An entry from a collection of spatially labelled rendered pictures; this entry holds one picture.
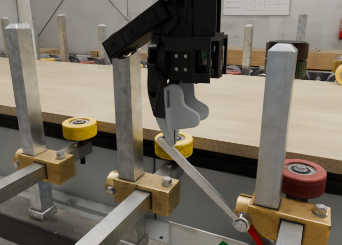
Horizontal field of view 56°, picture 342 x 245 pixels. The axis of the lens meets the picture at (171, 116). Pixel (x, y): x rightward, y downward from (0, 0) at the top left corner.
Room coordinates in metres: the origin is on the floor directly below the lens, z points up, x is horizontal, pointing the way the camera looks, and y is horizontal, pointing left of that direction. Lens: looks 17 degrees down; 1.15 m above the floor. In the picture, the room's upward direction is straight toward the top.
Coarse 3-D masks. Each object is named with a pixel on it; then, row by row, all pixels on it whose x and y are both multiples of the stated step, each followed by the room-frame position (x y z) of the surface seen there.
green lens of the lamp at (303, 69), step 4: (296, 64) 0.45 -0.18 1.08; (300, 64) 0.45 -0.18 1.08; (304, 64) 0.46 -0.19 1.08; (264, 68) 0.48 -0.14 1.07; (296, 68) 0.45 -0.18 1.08; (300, 68) 0.45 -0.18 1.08; (304, 68) 0.46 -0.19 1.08; (264, 72) 0.48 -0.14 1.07; (296, 72) 0.45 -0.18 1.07; (300, 72) 0.45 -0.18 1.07; (304, 72) 0.46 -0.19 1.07; (296, 76) 0.45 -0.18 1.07; (300, 76) 0.45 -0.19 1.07; (304, 76) 0.46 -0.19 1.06
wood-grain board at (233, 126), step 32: (0, 64) 1.75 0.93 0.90; (64, 64) 1.75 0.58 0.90; (0, 96) 1.01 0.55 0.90; (64, 96) 1.01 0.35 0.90; (96, 96) 1.01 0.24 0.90; (224, 96) 1.01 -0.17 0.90; (256, 96) 1.01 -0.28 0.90; (320, 96) 1.01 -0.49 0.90; (192, 128) 0.70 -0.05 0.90; (224, 128) 0.70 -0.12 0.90; (256, 128) 0.70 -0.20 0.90; (320, 128) 0.70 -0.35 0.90; (320, 160) 0.54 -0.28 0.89
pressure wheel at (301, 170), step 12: (288, 168) 0.48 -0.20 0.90; (300, 168) 0.47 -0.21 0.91; (312, 168) 0.48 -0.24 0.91; (288, 180) 0.45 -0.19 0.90; (300, 180) 0.44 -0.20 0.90; (312, 180) 0.44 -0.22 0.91; (324, 180) 0.45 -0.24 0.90; (288, 192) 0.45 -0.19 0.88; (300, 192) 0.44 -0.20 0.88; (312, 192) 0.44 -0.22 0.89
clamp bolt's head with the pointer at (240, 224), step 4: (240, 212) 0.43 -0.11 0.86; (244, 212) 0.43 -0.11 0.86; (248, 216) 0.42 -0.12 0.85; (236, 220) 0.42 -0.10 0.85; (240, 220) 0.41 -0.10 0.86; (236, 224) 0.41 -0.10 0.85; (240, 224) 0.41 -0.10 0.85; (244, 224) 0.41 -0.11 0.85; (240, 228) 0.41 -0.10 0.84; (244, 228) 0.41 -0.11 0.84; (252, 228) 0.42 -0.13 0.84; (248, 232) 0.42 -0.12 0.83; (252, 232) 0.42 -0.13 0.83; (252, 236) 0.42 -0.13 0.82; (256, 236) 0.41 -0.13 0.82; (256, 240) 0.41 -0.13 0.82; (260, 240) 0.41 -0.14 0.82; (260, 244) 0.41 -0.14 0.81; (264, 244) 0.41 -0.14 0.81
